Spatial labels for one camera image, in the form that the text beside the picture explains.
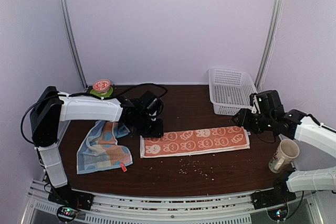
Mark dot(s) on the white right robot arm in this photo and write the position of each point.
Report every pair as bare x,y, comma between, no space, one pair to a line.
299,126

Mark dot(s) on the beige ceramic mug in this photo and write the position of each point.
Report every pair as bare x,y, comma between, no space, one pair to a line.
285,153

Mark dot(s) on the scattered rice crumbs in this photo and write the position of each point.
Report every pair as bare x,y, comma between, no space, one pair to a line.
182,167

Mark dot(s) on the left aluminium frame post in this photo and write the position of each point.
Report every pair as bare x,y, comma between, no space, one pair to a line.
72,43

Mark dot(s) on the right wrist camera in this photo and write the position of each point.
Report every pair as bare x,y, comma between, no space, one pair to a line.
266,102

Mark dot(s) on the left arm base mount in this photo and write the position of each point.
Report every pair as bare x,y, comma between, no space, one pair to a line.
71,202

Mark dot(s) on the red patterned small bowl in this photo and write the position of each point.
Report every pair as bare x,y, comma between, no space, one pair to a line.
102,86

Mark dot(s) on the aluminium frame post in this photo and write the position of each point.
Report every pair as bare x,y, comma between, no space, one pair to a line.
72,43
269,44

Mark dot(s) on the right aluminium frame post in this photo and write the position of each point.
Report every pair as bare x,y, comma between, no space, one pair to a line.
269,44

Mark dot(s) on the blue patchwork towel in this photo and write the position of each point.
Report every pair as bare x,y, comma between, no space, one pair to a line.
100,150

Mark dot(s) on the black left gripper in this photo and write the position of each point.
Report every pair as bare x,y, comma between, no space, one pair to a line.
157,132

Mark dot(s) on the aluminium front rail base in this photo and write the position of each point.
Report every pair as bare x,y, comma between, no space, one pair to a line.
229,208

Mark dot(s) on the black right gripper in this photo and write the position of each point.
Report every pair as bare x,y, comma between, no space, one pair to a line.
243,120

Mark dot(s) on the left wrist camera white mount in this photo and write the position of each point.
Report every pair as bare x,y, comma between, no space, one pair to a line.
153,116

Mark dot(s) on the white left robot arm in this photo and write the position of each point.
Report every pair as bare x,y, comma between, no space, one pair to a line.
53,107

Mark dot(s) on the lime green plate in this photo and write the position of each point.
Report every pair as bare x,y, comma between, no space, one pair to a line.
110,92

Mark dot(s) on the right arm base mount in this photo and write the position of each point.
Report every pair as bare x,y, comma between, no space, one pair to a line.
274,200

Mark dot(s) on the orange bunny pattern towel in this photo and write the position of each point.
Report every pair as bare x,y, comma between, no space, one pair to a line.
195,142

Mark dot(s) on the white plastic basket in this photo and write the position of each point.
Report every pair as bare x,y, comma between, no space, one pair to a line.
230,90

